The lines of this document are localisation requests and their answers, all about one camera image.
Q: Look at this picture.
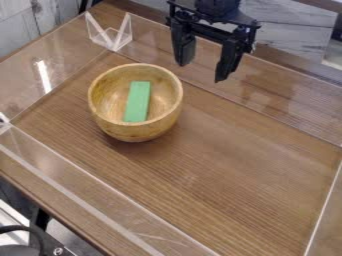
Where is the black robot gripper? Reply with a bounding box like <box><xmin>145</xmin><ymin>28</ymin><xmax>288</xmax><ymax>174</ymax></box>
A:
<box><xmin>167</xmin><ymin>0</ymin><xmax>260</xmax><ymax>82</ymax></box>

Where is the green rectangular block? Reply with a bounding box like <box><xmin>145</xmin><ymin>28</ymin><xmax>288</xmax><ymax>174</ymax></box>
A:
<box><xmin>123</xmin><ymin>81</ymin><xmax>151</xmax><ymax>122</ymax></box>

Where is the brown wooden bowl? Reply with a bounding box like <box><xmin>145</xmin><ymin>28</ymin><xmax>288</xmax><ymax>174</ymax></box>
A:
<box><xmin>88</xmin><ymin>63</ymin><xmax>183</xmax><ymax>142</ymax></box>

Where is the clear acrylic corner bracket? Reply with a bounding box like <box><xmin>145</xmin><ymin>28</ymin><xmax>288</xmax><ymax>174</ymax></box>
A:
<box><xmin>84</xmin><ymin>12</ymin><xmax>132</xmax><ymax>52</ymax></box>

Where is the clear acrylic tray wall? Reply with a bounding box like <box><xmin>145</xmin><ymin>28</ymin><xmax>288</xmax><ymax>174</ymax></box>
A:
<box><xmin>0</xmin><ymin>4</ymin><xmax>342</xmax><ymax>256</ymax></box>

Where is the black table leg frame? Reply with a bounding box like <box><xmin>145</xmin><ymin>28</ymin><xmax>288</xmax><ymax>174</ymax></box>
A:
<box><xmin>29</xmin><ymin>208</ymin><xmax>77</xmax><ymax>256</ymax></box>

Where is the black cable on floor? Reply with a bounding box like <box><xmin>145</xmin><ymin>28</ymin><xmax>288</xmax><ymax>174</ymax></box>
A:
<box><xmin>0</xmin><ymin>224</ymin><xmax>48</xmax><ymax>256</ymax></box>

